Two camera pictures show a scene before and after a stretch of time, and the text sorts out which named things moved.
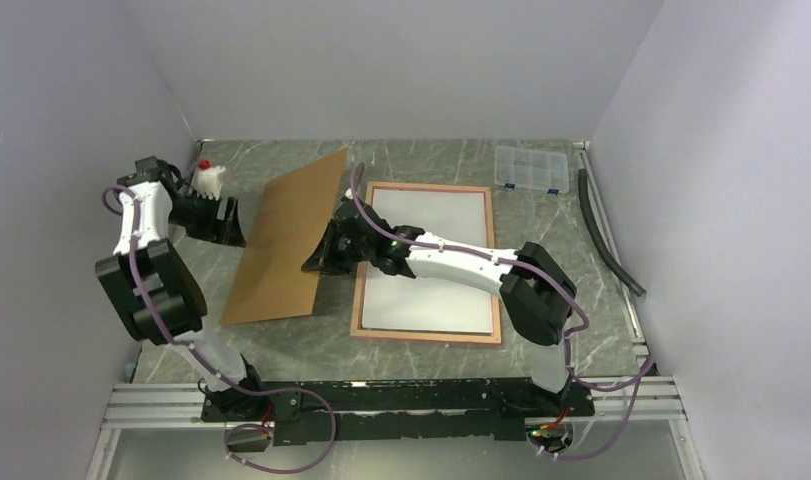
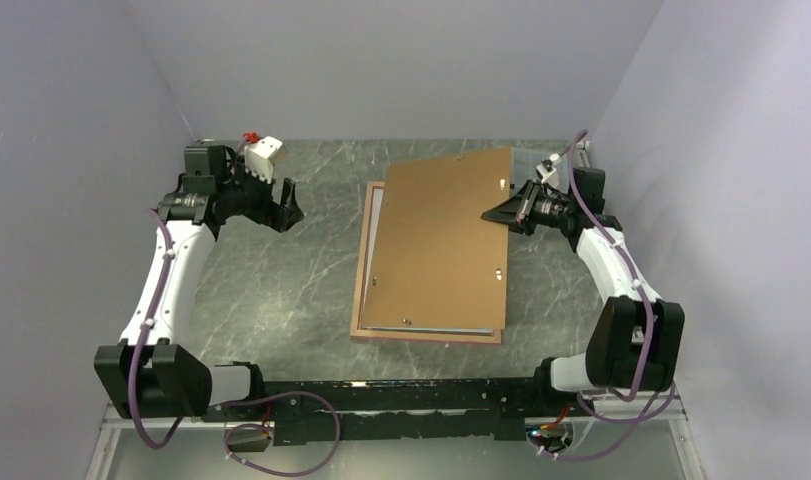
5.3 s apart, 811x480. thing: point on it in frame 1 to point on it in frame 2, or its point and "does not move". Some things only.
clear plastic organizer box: (531, 169) does not move
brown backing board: (289, 221) to (437, 262)
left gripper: (232, 230) to (264, 214)
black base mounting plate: (325, 412) does not move
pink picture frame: (357, 329) does not move
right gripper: (324, 259) to (516, 210)
